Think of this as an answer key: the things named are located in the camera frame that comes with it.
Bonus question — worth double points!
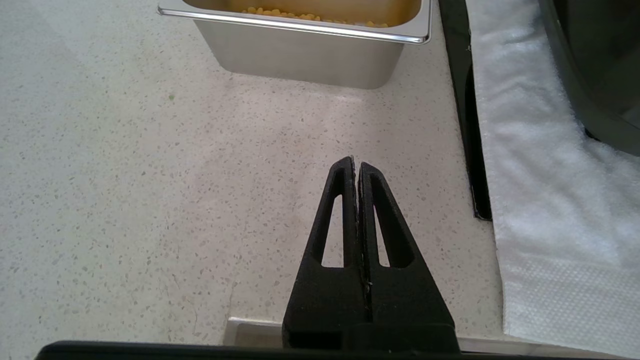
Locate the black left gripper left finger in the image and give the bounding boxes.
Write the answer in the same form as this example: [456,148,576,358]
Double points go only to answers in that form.
[282,156,372,348]

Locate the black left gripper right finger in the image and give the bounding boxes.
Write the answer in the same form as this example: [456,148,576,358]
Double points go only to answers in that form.
[358,162,460,348]

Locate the black Midea rice cooker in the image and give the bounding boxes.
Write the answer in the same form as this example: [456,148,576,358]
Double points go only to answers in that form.
[539,0,640,157]

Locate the white terry towel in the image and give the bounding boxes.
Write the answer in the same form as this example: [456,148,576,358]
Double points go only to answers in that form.
[466,0,640,359]

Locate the black flat strip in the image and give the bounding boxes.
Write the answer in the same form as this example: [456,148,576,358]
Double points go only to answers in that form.
[439,0,494,221]

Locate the stainless steel tray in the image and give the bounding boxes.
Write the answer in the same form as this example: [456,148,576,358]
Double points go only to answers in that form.
[157,0,432,90]

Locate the yellow corn kernels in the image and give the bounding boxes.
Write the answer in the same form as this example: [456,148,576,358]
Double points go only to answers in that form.
[242,6,390,28]

